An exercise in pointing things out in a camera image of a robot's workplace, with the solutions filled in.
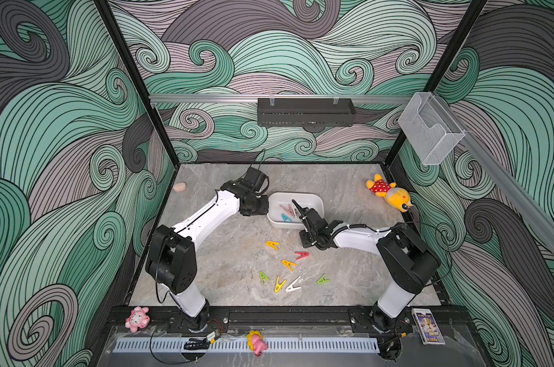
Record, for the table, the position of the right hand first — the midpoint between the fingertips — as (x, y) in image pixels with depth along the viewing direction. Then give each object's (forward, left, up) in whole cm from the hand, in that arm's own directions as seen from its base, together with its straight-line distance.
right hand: (304, 238), depth 93 cm
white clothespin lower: (-19, +7, +2) cm, 21 cm away
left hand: (+6, +16, +15) cm, 23 cm away
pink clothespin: (+12, +6, +2) cm, 14 cm away
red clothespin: (-8, +1, +1) cm, 8 cm away
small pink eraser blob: (+27, +59, +2) cm, 65 cm away
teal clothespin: (+9, +7, +1) cm, 11 cm away
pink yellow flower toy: (-36, +18, +4) cm, 40 cm away
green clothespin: (-16, +17, +2) cm, 23 cm away
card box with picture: (-32, -36, +3) cm, 48 cm away
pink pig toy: (-29, +56, +5) cm, 63 cm away
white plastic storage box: (+12, +9, +1) cm, 15 cm away
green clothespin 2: (-17, -5, +1) cm, 18 cm away
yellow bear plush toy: (+16, -42, +6) cm, 45 cm away
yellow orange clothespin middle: (-11, +7, +1) cm, 13 cm away
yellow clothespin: (-3, +13, +1) cm, 14 cm away
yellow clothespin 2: (-19, +11, +2) cm, 22 cm away
